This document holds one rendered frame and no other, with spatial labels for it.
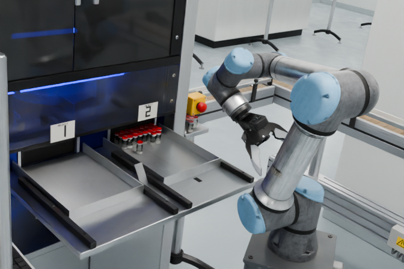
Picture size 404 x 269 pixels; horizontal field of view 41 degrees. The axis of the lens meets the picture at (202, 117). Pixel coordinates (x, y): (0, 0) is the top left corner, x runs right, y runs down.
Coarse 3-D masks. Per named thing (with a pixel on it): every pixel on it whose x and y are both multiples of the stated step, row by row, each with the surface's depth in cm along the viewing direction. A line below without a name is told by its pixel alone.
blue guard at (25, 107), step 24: (144, 72) 185; (168, 72) 193; (24, 96) 156; (48, 96) 162; (72, 96) 168; (96, 96) 174; (120, 96) 181; (144, 96) 189; (168, 96) 197; (24, 120) 159; (48, 120) 165; (72, 120) 171; (96, 120) 178; (120, 120) 185; (24, 144) 162
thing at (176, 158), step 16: (112, 144) 189; (144, 144) 199; (160, 144) 200; (176, 144) 202; (192, 144) 198; (144, 160) 187; (160, 160) 189; (176, 160) 190; (192, 160) 191; (208, 160) 193; (160, 176) 173; (176, 176) 175; (192, 176) 181
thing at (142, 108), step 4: (144, 104) 190; (148, 104) 191; (152, 104) 193; (156, 104) 194; (140, 108) 189; (144, 108) 190; (148, 108) 192; (152, 108) 193; (156, 108) 195; (140, 112) 190; (144, 112) 191; (148, 112) 193; (152, 112) 194; (156, 112) 195; (140, 116) 191; (144, 116) 192; (148, 116) 193; (152, 116) 195; (156, 116) 196; (140, 120) 191
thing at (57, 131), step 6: (54, 126) 167; (60, 126) 168; (66, 126) 170; (72, 126) 171; (54, 132) 167; (60, 132) 169; (66, 132) 171; (72, 132) 172; (54, 138) 168; (60, 138) 170; (66, 138) 171
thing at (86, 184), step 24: (24, 168) 173; (48, 168) 175; (72, 168) 177; (96, 168) 178; (120, 168) 174; (48, 192) 156; (72, 192) 163; (96, 192) 165; (120, 192) 160; (72, 216) 150
